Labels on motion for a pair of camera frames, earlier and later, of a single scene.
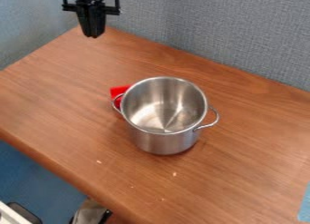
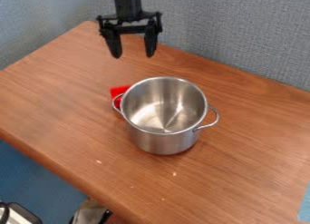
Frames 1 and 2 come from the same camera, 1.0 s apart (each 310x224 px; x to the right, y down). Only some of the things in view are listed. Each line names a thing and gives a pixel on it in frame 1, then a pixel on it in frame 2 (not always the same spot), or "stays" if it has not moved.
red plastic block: [116, 92] stays
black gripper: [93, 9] → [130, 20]
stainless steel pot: [167, 110] stays
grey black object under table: [90, 216] stays
